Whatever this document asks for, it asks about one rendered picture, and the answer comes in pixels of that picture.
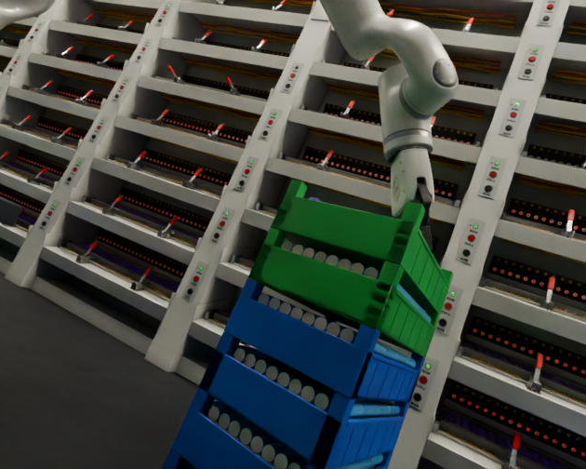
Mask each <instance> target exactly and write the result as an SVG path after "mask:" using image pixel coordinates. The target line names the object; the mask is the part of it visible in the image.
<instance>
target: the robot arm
mask: <svg viewBox="0 0 586 469"><path fill-rule="evenodd" d="M55 1H56V0H0V30H1V29H2V28H4V27H5V26H7V25H8V24H10V23H12V22H15V21H18V20H24V19H28V18H32V17H35V16H38V15H41V14H43V13H45V12H47V11H48V10H49V9H50V8H51V7H52V6H53V5H54V3H55ZM319 1H320V3H321V5H322V7H323V9H324V11H325V12H326V14H327V16H328V18H329V20H330V22H331V24H332V26H333V28H334V29H335V31H336V33H337V35H338V37H339V39H340V41H341V43H342V45H343V46H344V48H345V50H346V51H347V52H348V54H349V55H350V56H351V57H352V58H354V59H355V60H368V59H370V58H372V57H373V56H375V55H377V54H378V53H380V52H381V51H382V50H384V49H385V48H388V49H390V50H391V51H393V52H394V53H395V54H396V55H397V57H398V58H399V59H400V61H401V62H402V63H401V64H397V65H394V66H392V67H390V68H388V69H387V70H385V71H384V72H383V73H382V74H381V75H380V77H379V80H378V86H379V97H380V117H381V128H382V138H383V150H384V157H385V158H386V159H387V162H388V164H390V165H392V166H391V198H392V214H393V216H394V217H395V218H396V217H398V216H399V215H400V214H401V218H402V215H403V212H404V210H405V207H406V203H407V202H412V203H417V204H422V205H423V206H424V209H425V213H424V216H423V219H422V221H421V224H420V227H419V229H420V231H421V233H422V235H423V236H424V238H425V240H426V242H427V244H428V246H429V248H430V250H433V244H432V236H431V227H427V226H430V225H431V221H430V215H429V213H430V211H429V210H430V206H431V205H432V204H433V201H434V188H433V175H432V170H431V164H430V157H431V156H432V154H431V152H432V151H433V138H432V130H431V120H432V117H433V114H434V113H435V112H436V111H437V110H439V109H440V108H441V107H443V106H444V105H445V104H446V103H448V102H449V101H450V100H451V99H452V98H453V97H454V96H455V94H456V92H457V90H458V87H459V79H458V76H457V73H456V70H455V68H454V65H453V63H452V61H451V59H450V58H449V57H448V55H447V53H446V51H445V49H444V47H443V46H442V44H441V42H440V41H439V39H438V38H437V36H436V35H435V34H434V32H433V31H432V30H431V29H430V28H428V27H427V26H425V25H424V24H422V23H420V22H418V21H415V20H407V19H393V18H389V17H387V16H386V15H385V14H384V12H383V10H382V9H381V7H380V4H379V2H378V0H319Z"/></svg>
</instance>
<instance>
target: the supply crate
mask: <svg viewBox="0 0 586 469"><path fill-rule="evenodd" d="M306 190H307V186H306V185H305V184H304V183H303V182H302V181H295V180H292V181H291V183H290V184H289V186H288V189H287V191H286V194H285V196H284V199H283V201H282V203H281V205H280V207H279V209H278V211H277V213H276V215H275V218H274V220H273V223H272V225H271V228H274V229H277V230H280V231H282V232H283V233H284V234H286V239H287V240H288V241H290V242H291V243H292V244H294V245H295V246H296V245H302V246H303V247H304V248H312V249H313V250H315V251H316V252H319V251H323V252H325V254H326V255H327V256H330V255H335V256H337V257H338V258H339V259H340V260H342V259H347V260H349V261H350V262H351V263H352V264H354V263H356V262H359V263H361V264H362V265H364V266H365V267H366V268H368V267H374V268H376V269H377V270H378V271H379V272H380V271H381V269H382V266H383V264H384V262H385V261H389V262H392V263H396V264H399V265H400V266H401V267H402V268H403V269H404V271H403V273H402V276H401V279H400V281H399V284H400V285H401V286H402V287H403V288H404V289H405V290H406V291H407V293H408V294H409V295H410V296H411V297H412V298H413V299H414V300H415V301H416V303H417V304H418V305H419V306H420V307H421V308H422V309H423V310H426V311H427V310H430V311H433V312H436V313H438V314H439V315H440V314H441V311H442V309H443V306H444V303H445V300H446V295H447V293H448V290H449V287H450V284H451V281H452V278H453V275H454V274H453V272H452V271H448V270H446V269H440V267H439V265H438V263H437V261H436V259H435V257H434V256H433V254H432V252H431V250H430V248H429V246H428V244H427V242H426V240H425V238H424V236H423V235H422V233H421V231H420V229H419V227H420V224H421V221H422V219H423V216H424V213H425V209H424V206H423V205H422V204H417V203H412V202H407V203H406V207H405V210H404V212H403V215H402V218H401V220H400V219H396V218H392V217H387V216H382V215H379V214H374V213H370V212H365V211H362V210H357V209H353V208H346V207H341V206H336V205H332V204H328V203H324V202H319V201H315V200H311V199H307V198H303V196H304V195H305V192H306Z"/></svg>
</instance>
